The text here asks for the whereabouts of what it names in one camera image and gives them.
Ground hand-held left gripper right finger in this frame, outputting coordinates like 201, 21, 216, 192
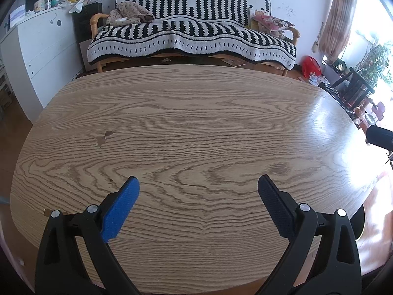
257, 174, 361, 295

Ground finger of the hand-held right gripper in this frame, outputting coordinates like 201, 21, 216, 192
365, 125, 393, 148

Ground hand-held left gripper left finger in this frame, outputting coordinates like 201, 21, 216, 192
35, 176, 141, 295

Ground black gold-rimmed waste bin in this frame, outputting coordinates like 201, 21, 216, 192
350, 206, 366, 241

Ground pink child toy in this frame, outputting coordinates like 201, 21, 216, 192
353, 101, 387, 130

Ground black chair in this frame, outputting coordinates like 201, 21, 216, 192
341, 67, 376, 111

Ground green potted plant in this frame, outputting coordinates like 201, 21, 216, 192
356, 41, 393, 89

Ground red plastic bag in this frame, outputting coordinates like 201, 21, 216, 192
302, 56, 322, 77

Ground checked beige curtain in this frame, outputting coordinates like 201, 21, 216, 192
319, 0, 360, 63

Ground pink printed cushion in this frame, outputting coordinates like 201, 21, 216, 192
252, 14, 295, 39

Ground brown cardboard box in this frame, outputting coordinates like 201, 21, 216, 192
79, 38, 100, 66

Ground white cabinet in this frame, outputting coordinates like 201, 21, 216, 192
0, 1, 93, 123

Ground black white striped sofa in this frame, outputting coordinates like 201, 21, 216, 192
87, 0, 297, 71

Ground black crate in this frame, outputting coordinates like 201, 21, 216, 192
73, 2, 103, 42

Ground wooden sofa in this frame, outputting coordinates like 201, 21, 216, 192
89, 12, 300, 77

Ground beige clothes pile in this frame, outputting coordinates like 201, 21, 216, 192
106, 1, 155, 27

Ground white paper sheets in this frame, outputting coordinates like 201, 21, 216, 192
9, 4, 27, 27

